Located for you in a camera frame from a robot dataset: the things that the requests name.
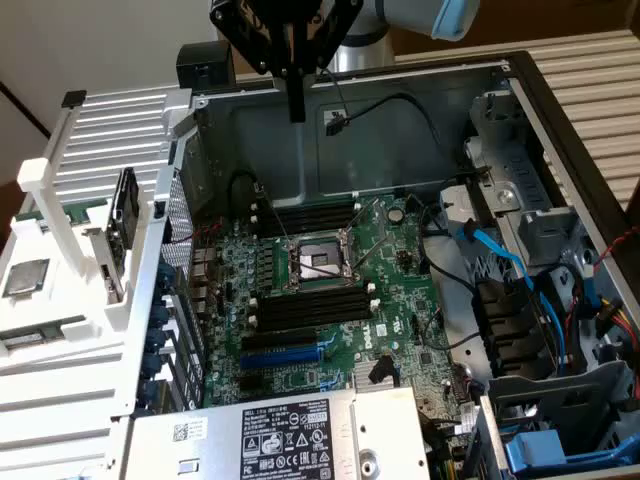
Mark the green RAM stick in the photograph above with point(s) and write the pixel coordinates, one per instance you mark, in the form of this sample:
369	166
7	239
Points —
80	212
30	340

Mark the RAM slot white latches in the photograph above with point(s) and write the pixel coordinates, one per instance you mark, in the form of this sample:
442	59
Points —
310	305
310	322
310	219
310	204

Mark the RAM slot black latches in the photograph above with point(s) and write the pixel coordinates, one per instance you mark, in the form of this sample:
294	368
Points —
310	211
310	297
310	314
310	226

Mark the black plastic block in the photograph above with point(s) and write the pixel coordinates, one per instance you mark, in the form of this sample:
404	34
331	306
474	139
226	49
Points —
205	65

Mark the open grey PC case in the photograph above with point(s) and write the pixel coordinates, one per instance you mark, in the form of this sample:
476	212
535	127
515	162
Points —
280	140

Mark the thin metal locking lever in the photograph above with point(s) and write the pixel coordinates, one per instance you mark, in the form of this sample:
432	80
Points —
272	211
372	252

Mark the coin cell battery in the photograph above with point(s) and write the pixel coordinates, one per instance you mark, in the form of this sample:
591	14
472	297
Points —
396	215

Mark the black graphics card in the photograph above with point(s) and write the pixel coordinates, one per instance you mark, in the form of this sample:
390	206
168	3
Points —
125	210

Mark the grey metal disk bay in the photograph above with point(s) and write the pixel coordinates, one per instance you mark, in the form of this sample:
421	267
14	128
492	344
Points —
510	165

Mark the CPU socket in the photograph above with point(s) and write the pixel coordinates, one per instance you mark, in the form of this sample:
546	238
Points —
320	260

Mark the blue card retention clip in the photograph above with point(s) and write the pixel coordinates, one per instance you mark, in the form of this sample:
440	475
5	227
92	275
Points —
167	277
148	390
151	364
156	336
159	313

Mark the green motherboard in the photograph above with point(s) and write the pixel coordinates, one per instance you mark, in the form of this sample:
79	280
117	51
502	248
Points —
400	310

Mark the long black expansion slot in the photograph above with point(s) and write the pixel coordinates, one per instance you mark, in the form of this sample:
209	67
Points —
280	340

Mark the white parts rack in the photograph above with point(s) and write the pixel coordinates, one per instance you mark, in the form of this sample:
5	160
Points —
80	300

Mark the silver CPU chip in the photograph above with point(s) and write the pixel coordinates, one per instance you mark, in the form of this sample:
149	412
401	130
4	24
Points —
25	277

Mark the blue expansion slot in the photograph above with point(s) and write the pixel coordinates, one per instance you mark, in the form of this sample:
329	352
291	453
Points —
280	357

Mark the black plastic fan shroud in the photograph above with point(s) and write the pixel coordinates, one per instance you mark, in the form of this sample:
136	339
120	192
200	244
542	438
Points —
510	325

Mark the silver finned heat sink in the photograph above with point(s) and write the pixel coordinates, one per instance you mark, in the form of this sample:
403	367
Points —
365	372

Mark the short black expansion slot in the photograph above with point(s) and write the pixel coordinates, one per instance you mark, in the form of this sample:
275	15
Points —
250	383

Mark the silver power supply unit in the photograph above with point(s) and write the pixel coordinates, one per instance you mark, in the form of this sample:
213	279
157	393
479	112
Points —
280	435

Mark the disk bay blue rails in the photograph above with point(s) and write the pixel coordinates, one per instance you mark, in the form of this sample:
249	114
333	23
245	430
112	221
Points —
560	400

